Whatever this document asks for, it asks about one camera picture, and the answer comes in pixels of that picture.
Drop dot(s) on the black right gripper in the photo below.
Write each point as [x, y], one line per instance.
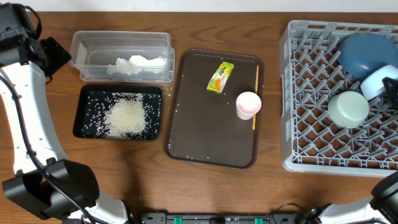
[393, 99]

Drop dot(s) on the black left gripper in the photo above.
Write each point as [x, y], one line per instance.
[55, 53]

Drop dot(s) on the light blue bowl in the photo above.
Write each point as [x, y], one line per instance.
[373, 86]

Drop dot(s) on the dark blue plate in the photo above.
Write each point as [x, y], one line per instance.
[363, 54]

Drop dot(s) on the mint green bowl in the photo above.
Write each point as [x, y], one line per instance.
[348, 109]

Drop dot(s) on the white tissue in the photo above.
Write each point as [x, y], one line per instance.
[136, 64]

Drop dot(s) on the pile of rice grains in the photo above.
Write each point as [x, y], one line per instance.
[134, 116]

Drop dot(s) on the pink cup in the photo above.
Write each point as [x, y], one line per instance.
[247, 105]

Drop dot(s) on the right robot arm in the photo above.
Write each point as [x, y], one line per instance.
[357, 208]

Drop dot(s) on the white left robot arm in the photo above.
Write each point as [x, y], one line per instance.
[46, 183]

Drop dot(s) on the grey dishwasher rack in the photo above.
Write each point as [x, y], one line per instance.
[311, 76]

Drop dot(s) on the black waste tray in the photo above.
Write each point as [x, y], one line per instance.
[87, 89]

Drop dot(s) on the clear plastic bin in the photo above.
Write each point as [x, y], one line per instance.
[93, 51]

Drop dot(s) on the wooden chopstick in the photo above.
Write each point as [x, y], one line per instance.
[256, 92]

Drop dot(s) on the yellow green snack wrapper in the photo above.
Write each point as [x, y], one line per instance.
[220, 77]

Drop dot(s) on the dark brown serving tray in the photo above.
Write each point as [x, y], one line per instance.
[204, 126]

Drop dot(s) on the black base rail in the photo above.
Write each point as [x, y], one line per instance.
[162, 218]

